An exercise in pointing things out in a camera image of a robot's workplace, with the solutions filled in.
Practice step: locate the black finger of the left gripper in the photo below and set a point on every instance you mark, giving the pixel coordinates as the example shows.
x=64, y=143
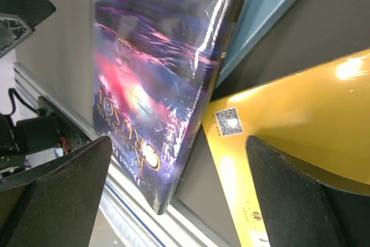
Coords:
x=19, y=19

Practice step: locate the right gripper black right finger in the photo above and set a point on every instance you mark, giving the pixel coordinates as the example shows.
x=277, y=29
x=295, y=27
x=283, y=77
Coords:
x=304, y=205

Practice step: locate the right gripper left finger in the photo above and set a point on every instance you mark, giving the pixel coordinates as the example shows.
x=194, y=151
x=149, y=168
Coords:
x=56, y=203

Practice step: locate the yellow book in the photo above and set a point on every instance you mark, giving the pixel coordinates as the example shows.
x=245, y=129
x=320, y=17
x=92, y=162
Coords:
x=319, y=115

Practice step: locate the purple Robinson Crusoe book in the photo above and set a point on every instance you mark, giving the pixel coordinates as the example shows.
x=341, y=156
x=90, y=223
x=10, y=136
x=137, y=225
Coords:
x=156, y=63

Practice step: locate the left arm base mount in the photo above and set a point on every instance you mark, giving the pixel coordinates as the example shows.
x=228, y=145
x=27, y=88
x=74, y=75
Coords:
x=49, y=129

